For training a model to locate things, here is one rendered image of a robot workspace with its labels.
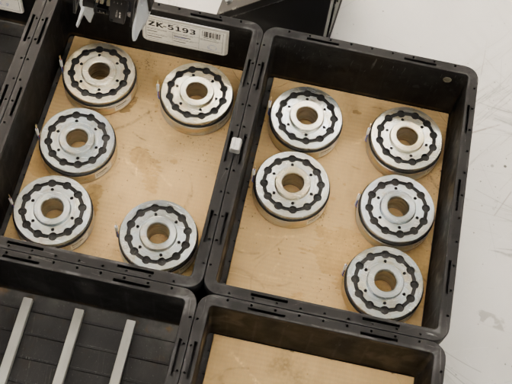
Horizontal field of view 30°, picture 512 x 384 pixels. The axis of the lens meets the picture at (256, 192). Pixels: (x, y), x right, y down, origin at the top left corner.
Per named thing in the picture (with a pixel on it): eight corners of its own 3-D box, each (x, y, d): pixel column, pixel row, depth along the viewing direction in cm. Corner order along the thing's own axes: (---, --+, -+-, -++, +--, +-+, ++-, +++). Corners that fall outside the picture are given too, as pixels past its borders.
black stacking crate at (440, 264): (260, 73, 142) (266, 27, 132) (456, 114, 141) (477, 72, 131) (200, 321, 125) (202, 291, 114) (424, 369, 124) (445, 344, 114)
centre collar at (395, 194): (382, 187, 129) (383, 186, 129) (418, 196, 129) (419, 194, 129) (376, 219, 127) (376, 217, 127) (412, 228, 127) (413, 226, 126)
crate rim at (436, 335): (264, 34, 134) (265, 24, 132) (475, 78, 133) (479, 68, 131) (200, 297, 116) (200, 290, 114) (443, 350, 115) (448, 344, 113)
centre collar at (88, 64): (87, 55, 136) (86, 52, 135) (120, 62, 136) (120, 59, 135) (77, 83, 134) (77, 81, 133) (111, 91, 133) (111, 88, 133)
